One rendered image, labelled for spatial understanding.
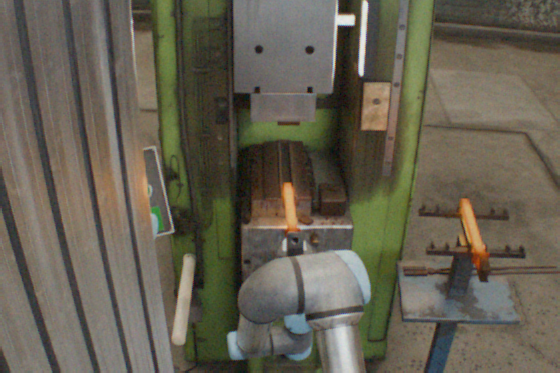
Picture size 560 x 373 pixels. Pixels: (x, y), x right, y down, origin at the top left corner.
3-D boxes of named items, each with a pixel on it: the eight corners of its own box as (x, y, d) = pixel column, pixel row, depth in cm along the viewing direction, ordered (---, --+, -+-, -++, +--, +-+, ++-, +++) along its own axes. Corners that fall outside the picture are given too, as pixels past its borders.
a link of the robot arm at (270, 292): (241, 310, 100) (231, 371, 140) (301, 302, 102) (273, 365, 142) (232, 253, 106) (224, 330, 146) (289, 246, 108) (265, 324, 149)
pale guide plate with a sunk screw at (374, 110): (386, 130, 192) (391, 84, 184) (360, 130, 192) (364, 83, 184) (385, 127, 194) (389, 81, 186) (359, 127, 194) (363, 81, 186)
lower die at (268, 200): (310, 216, 194) (311, 195, 190) (251, 217, 194) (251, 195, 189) (302, 158, 231) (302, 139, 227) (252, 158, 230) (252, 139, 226)
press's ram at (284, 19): (360, 94, 173) (368, -35, 153) (233, 93, 171) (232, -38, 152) (341, 52, 209) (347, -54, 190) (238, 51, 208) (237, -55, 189)
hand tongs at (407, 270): (556, 267, 195) (557, 264, 194) (560, 274, 191) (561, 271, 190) (402, 268, 196) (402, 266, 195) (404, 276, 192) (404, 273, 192)
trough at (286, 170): (296, 199, 191) (296, 195, 190) (280, 199, 190) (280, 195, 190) (290, 142, 227) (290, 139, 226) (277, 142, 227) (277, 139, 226)
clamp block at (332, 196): (345, 216, 194) (346, 200, 191) (320, 216, 194) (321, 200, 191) (340, 197, 205) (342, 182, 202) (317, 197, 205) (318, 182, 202)
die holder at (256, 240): (343, 320, 211) (354, 226, 189) (243, 322, 210) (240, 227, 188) (328, 235, 260) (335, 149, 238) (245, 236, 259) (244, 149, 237)
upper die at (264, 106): (315, 122, 177) (316, 93, 172) (250, 121, 176) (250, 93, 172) (305, 75, 214) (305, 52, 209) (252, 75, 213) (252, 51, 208)
